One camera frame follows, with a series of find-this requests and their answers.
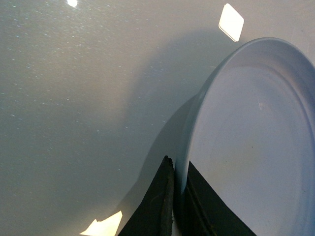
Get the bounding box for light blue round plate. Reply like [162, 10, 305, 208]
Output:
[174, 38, 315, 236]

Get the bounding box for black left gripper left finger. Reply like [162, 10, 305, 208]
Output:
[119, 156, 174, 236]

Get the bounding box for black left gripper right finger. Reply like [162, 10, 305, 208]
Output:
[182, 163, 255, 236]

